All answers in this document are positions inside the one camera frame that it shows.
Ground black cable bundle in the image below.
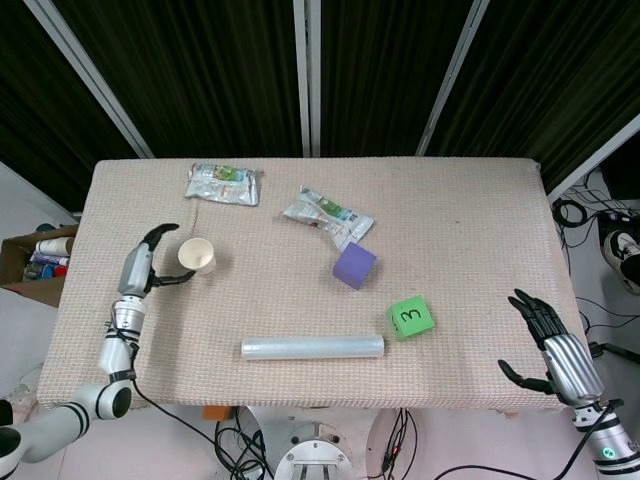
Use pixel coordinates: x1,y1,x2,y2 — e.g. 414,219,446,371
549,169,640,251

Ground black curtain panel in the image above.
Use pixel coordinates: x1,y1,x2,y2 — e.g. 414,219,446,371
427,0,640,194
0,0,141,211
318,0,476,157
52,0,307,157

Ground clear cling film roll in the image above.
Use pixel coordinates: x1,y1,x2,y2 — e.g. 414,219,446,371
241,334,386,361

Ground white paper cup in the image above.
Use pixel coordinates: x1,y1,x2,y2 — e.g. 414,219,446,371
177,237,218,277

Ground grey round robot base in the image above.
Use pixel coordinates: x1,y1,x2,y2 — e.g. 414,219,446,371
273,423,369,480

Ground black and white sneaker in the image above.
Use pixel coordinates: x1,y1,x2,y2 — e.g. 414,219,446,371
602,228,640,295

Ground purple foam cube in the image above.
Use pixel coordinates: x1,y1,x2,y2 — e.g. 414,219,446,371
332,242,378,292

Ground flat silver snack bag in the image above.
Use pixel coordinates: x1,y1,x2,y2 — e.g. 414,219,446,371
183,162,264,206

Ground pink woven tablecloth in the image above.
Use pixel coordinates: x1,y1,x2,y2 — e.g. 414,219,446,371
37,157,596,416

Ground crumpled silver snack bag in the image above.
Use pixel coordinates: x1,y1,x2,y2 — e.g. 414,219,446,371
280,185,376,253

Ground brown cardboard box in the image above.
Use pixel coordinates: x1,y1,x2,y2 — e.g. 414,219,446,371
0,224,80,309

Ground white frame post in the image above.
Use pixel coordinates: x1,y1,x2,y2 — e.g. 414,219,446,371
545,122,640,196
293,0,322,157
415,0,494,157
29,0,154,159

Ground black stand bar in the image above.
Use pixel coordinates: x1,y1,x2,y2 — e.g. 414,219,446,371
588,341,640,362

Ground green numbered foam cube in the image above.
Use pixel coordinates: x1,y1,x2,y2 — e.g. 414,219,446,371
386,295,435,343

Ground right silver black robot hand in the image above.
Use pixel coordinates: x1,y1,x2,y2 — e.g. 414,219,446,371
497,288,605,407

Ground black box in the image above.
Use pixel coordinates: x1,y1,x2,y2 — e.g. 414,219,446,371
599,149,640,201

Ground white tube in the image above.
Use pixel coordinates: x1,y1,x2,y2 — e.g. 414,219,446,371
35,237,76,254

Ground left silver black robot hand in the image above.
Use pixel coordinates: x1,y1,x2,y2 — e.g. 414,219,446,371
115,222,197,301

